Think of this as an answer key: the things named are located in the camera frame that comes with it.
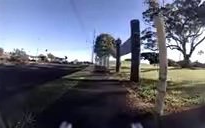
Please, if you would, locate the pole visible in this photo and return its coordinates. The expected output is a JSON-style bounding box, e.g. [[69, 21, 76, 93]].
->
[[90, 29, 97, 65]]

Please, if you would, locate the small round tree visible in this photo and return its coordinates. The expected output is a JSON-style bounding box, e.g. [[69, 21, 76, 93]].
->
[[93, 33, 117, 70]]

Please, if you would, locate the sign with dark posts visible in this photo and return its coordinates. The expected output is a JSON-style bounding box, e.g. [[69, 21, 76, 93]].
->
[[114, 19, 142, 83]]

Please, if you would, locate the dark asphalt path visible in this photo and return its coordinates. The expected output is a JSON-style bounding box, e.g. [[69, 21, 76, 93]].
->
[[34, 68, 148, 128]]

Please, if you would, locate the dark bush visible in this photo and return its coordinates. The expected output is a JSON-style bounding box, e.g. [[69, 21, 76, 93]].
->
[[140, 51, 160, 65]]

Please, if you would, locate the pale thin tree trunk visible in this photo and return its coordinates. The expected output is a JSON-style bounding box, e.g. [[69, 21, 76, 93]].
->
[[151, 0, 170, 118]]

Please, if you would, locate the grass verge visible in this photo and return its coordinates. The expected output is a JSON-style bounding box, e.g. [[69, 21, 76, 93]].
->
[[13, 65, 95, 128]]

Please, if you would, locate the robot's own part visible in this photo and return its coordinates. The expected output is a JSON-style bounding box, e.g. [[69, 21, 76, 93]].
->
[[130, 121, 144, 128], [59, 121, 73, 128]]

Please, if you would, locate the row of bushes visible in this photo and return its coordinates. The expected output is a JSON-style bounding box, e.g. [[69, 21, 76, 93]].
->
[[0, 46, 91, 66]]

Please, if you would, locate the grey asphalt road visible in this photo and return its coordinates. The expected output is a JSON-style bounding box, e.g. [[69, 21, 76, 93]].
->
[[0, 62, 88, 128]]

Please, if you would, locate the green grass lawn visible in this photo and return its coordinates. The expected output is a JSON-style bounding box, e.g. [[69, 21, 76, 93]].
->
[[109, 60, 205, 118]]

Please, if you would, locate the large spreading tree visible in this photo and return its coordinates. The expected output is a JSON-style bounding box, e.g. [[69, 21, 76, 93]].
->
[[140, 0, 205, 68]]

